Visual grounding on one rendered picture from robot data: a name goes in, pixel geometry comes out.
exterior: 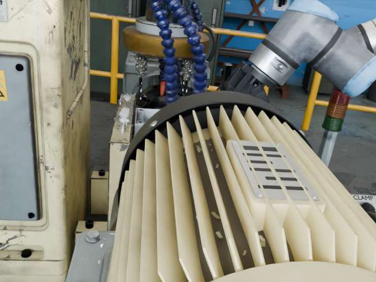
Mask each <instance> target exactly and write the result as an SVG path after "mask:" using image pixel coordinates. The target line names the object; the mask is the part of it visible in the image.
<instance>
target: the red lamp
mask: <svg viewBox="0 0 376 282"><path fill-rule="evenodd" d="M329 100H330V101H331V102H333V103H335V104H338V105H348V104H349V101H350V96H348V95H347V94H345V93H342V91H341V90H337V89H335V88H334V87H333V89H332V92H331V96H330V99H329Z"/></svg>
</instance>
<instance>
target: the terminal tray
mask: <svg viewBox="0 0 376 282"><path fill-rule="evenodd" d="M158 111H159V109H142V108H136V112H135V124H134V136H135V135H136V133H137V132H138V130H139V129H140V128H141V127H142V126H143V125H144V123H145V122H146V121H147V120H148V119H149V118H151V117H152V116H153V115H154V114H155V113H156V112H158Z"/></svg>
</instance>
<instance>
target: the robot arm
mask: <svg viewBox="0 0 376 282"><path fill-rule="evenodd" d="M338 19H339V17H338V15H337V14H336V13H335V12H334V11H332V10H331V9H330V8H328V7H327V6H326V5H324V4H323V3H321V2H319V1H317V0H294V2H293V3H292V4H291V5H290V6H289V7H288V8H287V9H286V11H285V12H284V14H283V15H282V16H281V18H280V19H279V20H278V22H277V23H276V24H275V26H274V27H273V28H272V29H271V31H270V32H269V33H268V34H267V36H266V37H265V38H264V40H263V41H262V43H260V44H259V46H258V47H257V48H256V49H255V51H254V52H253V53H252V54H251V56H250V57H249V59H248V61H249V62H251V63H252V65H251V64H250V65H248V64H247V63H246V62H244V61H243V60H242V61H241V62H240V63H239V65H238V66H237V67H236V69H235V70H234V71H233V73H232V74H231V75H230V76H229V78H228V79H227V80H226V81H223V82H222V83H221V84H220V85H219V87H218V88H217V89H216V91H218V90H219V89H220V87H221V88H223V89H225V91H233V92H240V93H245V94H248V95H251V96H254V97H257V98H259V99H262V100H264V101H265V102H267V103H269V104H270V101H269V99H268V96H267V94H266V91H265V89H264V87H265V86H267V87H268V88H270V89H272V90H274V88H275V87H276V86H277V84H279V85H280V86H282V85H283V84H284V83H285V82H286V81H287V80H288V78H289V77H290V76H291V75H292V74H293V73H294V71H295V70H296V69H297V68H298V67H299V66H300V65H301V64H302V63H303V62H305V63H307V64H308V65H309V66H311V67H312V68H313V69H314V70H316V71H317V72H318V73H319V74H321V75H322V76H323V77H325V79H327V80H328V81H330V82H331V83H332V84H334V85H335V86H336V87H337V88H338V89H340V90H341V91H342V93H345V94H347V95H348V96H350V97H355V96H358V95H359V94H361V93H362V92H364V91H365V90H366V89H367V88H368V87H369V86H370V85H371V84H372V83H373V82H374V81H375V80H376V18H375V19H373V20H370V21H368V22H366V23H361V24H359V25H356V26H354V27H352V28H349V29H347V30H345V31H344V30H343V29H341V28H340V27H339V26H337V25H336V24H335V23H337V22H338ZM276 83H277V84H276Z"/></svg>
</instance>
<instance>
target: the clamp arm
mask: <svg viewBox="0 0 376 282"><path fill-rule="evenodd" d="M232 68H233V65H232V64H231V63H227V62H224V63H223V69H220V74H221V75H222V77H221V82H220V84H221V83H222V82H223V81H226V80H227V79H228V78H229V76H230V75H231V74H232ZM222 90H223V91H225V89H223V88H221V87H220V91H222Z"/></svg>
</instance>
